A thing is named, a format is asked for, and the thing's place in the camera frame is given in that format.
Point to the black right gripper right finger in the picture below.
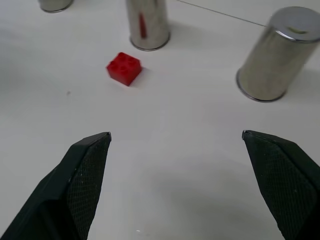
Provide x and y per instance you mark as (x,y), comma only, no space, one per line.
(282,175)

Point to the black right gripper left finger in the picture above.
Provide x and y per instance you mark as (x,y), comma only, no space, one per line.
(67,190)

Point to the inverted stainless steel cup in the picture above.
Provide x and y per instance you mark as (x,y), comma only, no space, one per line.
(149,23)
(55,4)
(276,56)

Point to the red toy building brick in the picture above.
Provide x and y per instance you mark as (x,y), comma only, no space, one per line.
(124,68)

